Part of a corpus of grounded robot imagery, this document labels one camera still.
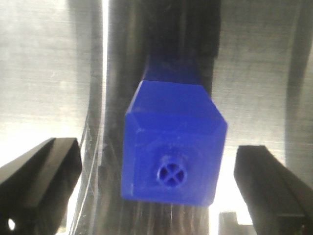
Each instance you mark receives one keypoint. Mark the blue square bottle without cap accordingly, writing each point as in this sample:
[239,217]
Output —
[173,145]

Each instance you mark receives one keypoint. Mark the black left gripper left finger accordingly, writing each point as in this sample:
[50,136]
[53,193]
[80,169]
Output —
[35,187]

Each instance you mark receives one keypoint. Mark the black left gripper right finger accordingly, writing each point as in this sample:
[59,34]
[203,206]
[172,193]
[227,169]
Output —
[279,203]

